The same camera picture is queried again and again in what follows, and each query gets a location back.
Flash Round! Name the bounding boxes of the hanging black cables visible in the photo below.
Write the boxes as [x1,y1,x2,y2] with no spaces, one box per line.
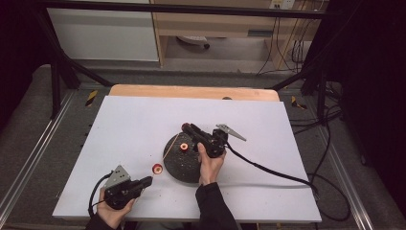
[257,15,322,76]

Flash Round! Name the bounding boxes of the thin wooden skewer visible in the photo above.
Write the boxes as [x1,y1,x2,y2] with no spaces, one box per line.
[150,134,180,180]

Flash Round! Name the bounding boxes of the light wooden desk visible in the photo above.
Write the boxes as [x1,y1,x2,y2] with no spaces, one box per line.
[149,0,322,70]

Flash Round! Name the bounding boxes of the white table board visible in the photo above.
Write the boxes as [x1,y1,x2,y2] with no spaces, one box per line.
[52,95,323,223]

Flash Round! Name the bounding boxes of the black curtain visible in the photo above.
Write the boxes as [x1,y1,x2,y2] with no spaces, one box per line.
[325,0,406,219]
[0,0,54,128]

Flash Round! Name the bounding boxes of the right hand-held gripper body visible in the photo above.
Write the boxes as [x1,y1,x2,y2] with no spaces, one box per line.
[199,124,247,159]

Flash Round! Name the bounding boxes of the person's left hand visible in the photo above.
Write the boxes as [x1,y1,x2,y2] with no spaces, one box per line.
[96,187,137,229]

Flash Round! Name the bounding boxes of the person's right hand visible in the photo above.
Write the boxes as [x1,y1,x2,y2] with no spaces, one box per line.
[196,142,227,186]

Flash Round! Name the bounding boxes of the white cabinet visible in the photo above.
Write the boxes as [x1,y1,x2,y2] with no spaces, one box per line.
[47,0,160,62]

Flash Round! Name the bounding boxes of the black metal frame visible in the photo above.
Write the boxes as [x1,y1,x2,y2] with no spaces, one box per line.
[33,0,331,121]

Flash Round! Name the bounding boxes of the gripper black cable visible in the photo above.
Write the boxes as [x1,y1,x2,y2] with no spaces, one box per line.
[224,143,351,222]
[88,171,115,219]

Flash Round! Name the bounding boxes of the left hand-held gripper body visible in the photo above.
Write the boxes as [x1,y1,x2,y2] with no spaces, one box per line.
[103,165,141,211]

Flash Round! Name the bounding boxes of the aluminium floor rail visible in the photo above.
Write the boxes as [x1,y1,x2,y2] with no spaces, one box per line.
[0,90,77,219]
[317,126,375,230]

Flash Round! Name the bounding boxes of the black floor cables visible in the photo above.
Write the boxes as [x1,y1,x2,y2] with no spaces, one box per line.
[288,80,345,136]

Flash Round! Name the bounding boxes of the white wall socket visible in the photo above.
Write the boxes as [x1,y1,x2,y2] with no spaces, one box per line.
[269,0,296,10]

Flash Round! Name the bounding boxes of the white chair base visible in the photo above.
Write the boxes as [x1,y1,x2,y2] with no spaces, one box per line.
[176,35,211,50]

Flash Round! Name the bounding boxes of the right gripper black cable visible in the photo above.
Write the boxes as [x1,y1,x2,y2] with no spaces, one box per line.
[224,143,351,222]

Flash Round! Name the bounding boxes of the round black plate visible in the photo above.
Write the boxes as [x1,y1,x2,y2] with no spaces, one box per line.
[163,131,205,184]

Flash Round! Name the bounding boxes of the wooden table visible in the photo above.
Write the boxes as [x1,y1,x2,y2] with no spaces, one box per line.
[108,83,281,103]

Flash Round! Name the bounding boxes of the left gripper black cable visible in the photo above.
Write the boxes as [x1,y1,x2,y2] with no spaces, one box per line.
[88,171,115,219]

